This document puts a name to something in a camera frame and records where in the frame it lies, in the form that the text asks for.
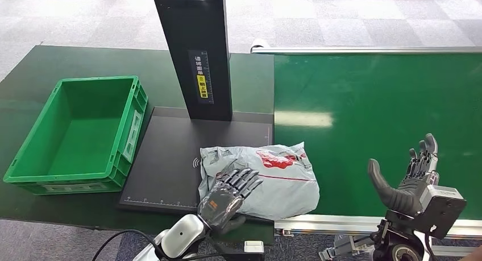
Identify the thin aluminium conveyor rail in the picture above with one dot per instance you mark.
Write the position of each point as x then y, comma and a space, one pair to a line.
357, 49

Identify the black scanner column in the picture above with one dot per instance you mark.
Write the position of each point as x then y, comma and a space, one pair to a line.
192, 33

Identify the green plastic crate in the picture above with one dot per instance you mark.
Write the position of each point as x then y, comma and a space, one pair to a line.
79, 138

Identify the green conveyor belt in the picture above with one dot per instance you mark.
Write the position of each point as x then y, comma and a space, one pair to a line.
376, 89

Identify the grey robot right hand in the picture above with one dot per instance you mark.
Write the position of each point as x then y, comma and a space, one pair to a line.
406, 195

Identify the grey plastic mailer package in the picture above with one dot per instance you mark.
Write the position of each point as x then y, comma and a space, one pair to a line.
286, 187

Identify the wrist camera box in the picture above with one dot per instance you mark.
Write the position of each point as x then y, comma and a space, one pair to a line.
444, 208
252, 248

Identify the black and yellow column label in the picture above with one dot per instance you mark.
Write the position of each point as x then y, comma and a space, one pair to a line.
201, 78

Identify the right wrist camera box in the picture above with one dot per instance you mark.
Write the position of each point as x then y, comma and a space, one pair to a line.
444, 208

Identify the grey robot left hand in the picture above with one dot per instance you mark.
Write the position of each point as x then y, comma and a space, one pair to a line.
220, 206

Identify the aluminium conveyor support bar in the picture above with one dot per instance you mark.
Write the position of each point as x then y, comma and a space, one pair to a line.
346, 248

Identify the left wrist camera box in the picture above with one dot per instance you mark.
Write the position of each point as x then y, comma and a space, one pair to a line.
252, 248

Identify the wide aluminium conveyor rail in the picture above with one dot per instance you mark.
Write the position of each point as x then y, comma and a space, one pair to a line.
339, 223

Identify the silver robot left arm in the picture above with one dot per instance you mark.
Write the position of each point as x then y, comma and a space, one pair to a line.
180, 236

